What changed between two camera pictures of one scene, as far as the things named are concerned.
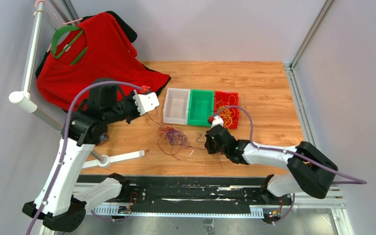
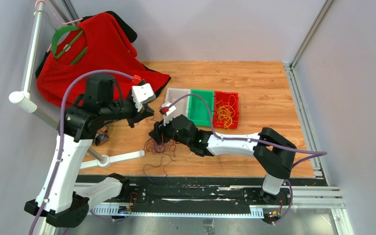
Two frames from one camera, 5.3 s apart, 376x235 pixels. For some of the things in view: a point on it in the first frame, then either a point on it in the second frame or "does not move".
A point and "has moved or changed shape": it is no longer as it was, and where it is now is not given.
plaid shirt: [103, 138] does not move
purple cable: [176, 138] has moved or changed shape
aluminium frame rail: [335, 199] does not move
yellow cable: [226, 113] does not move
